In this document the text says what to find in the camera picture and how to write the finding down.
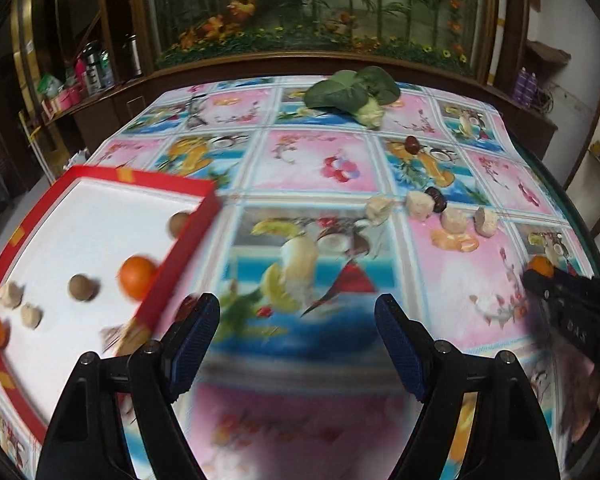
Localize flower garden mural panel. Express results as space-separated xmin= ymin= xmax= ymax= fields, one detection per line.
xmin=148 ymin=0 xmax=484 ymax=75

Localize dark red jujube pair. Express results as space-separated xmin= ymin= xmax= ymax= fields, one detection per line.
xmin=425 ymin=186 xmax=448 ymax=214

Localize colourful fruit print tablecloth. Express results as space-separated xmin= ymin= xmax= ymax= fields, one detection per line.
xmin=0 ymin=75 xmax=598 ymax=480

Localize purple bottles on shelf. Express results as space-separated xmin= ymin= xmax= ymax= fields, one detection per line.
xmin=512 ymin=67 xmax=538 ymax=108

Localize green leafy vegetable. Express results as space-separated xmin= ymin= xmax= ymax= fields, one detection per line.
xmin=303 ymin=66 xmax=401 ymax=130

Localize red rimmed white tray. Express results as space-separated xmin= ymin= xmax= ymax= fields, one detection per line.
xmin=0 ymin=166 xmax=220 ymax=448

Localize beige food chunk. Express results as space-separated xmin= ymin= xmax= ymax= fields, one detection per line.
xmin=20 ymin=304 xmax=43 ymax=330
xmin=0 ymin=281 xmax=23 ymax=310
xmin=405 ymin=191 xmax=436 ymax=222
xmin=365 ymin=195 xmax=393 ymax=226
xmin=474 ymin=207 xmax=498 ymax=238
xmin=440 ymin=206 xmax=468 ymax=234

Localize person right hand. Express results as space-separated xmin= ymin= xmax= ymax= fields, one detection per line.
xmin=554 ymin=349 xmax=600 ymax=461

